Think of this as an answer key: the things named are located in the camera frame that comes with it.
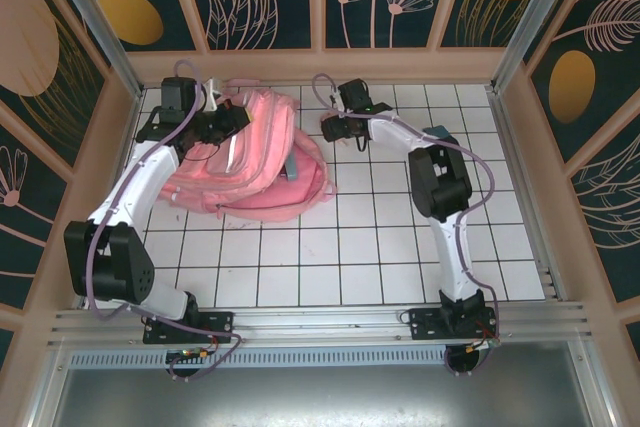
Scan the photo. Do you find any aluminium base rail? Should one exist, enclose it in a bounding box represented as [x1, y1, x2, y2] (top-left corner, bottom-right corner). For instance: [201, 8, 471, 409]
[47, 302, 594, 348]

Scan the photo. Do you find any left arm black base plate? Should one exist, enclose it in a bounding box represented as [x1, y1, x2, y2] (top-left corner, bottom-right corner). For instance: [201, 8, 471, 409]
[143, 310, 235, 344]

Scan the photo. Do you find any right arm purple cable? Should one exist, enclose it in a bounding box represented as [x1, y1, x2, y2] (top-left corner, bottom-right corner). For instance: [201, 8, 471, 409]
[310, 72, 502, 378]

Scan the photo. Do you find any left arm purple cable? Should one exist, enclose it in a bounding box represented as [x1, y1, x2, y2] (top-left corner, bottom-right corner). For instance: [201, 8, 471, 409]
[84, 59, 244, 383]

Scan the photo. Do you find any perforated metal cable tray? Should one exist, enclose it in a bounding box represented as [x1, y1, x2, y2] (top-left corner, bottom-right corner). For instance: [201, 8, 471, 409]
[67, 350, 586, 369]

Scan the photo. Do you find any aluminium side rail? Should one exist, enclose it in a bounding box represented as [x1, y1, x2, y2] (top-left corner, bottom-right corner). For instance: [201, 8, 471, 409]
[487, 86, 569, 303]

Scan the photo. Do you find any grey metal sheet panel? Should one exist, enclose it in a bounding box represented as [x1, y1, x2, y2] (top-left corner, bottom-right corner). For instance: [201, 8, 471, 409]
[29, 339, 621, 427]

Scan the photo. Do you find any aluminium frame post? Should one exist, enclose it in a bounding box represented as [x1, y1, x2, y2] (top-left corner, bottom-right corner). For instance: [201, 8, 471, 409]
[39, 0, 146, 101]
[491, 0, 599, 93]

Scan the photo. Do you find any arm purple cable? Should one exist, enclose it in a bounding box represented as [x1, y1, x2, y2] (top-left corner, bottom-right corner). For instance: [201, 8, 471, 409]
[84, 59, 244, 383]
[310, 72, 502, 378]

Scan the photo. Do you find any pink backpack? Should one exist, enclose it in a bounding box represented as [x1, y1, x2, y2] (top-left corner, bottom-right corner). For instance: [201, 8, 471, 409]
[159, 77, 339, 223]

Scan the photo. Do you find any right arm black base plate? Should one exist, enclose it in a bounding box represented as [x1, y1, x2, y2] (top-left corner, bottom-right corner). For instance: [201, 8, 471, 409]
[408, 306, 501, 341]

